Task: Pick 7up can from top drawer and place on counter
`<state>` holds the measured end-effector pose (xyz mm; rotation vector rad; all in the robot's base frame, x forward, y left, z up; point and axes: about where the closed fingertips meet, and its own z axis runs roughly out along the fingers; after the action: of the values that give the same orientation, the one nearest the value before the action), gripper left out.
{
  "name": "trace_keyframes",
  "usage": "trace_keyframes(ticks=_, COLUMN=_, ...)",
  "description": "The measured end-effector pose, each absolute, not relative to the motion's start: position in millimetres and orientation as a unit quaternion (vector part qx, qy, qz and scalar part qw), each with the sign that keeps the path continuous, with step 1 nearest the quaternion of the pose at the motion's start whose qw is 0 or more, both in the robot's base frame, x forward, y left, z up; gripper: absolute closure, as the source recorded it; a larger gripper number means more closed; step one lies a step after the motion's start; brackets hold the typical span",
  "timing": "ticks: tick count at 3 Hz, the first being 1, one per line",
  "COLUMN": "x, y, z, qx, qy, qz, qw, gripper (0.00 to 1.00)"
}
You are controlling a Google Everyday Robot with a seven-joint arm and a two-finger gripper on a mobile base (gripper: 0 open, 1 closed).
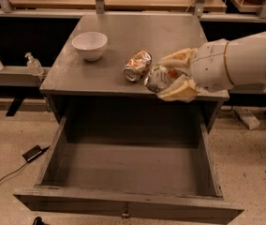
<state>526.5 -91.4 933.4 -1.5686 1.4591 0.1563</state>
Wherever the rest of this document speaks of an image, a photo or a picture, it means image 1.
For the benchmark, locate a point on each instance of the white rounded gripper body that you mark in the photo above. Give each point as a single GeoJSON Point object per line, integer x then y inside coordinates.
{"type": "Point", "coordinates": [209, 66]}

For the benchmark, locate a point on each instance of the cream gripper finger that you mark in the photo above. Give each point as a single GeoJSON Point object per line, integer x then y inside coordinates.
{"type": "Point", "coordinates": [182, 89]}
{"type": "Point", "coordinates": [180, 59]}

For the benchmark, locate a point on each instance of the green silver 7up can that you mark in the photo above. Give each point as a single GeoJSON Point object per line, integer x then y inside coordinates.
{"type": "Point", "coordinates": [160, 78]}

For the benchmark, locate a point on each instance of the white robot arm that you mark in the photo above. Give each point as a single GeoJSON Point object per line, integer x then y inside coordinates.
{"type": "Point", "coordinates": [245, 61]}

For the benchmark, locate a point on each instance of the crushed orange soda can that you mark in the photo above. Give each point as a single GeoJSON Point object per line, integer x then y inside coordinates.
{"type": "Point", "coordinates": [137, 65]}

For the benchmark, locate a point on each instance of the open grey top drawer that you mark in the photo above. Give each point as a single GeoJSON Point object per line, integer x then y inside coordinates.
{"type": "Point", "coordinates": [171, 181]}

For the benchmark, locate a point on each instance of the white block on floor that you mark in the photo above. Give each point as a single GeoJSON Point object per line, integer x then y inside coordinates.
{"type": "Point", "coordinates": [249, 119]}

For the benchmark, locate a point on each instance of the white ceramic bowl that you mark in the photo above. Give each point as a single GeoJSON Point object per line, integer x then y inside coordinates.
{"type": "Point", "coordinates": [90, 45]}

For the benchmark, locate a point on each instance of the black power adapter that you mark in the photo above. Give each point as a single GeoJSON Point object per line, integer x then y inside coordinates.
{"type": "Point", "coordinates": [33, 153]}

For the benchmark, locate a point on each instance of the grey low shelf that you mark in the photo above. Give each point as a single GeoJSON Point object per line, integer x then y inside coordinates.
{"type": "Point", "coordinates": [18, 76]}

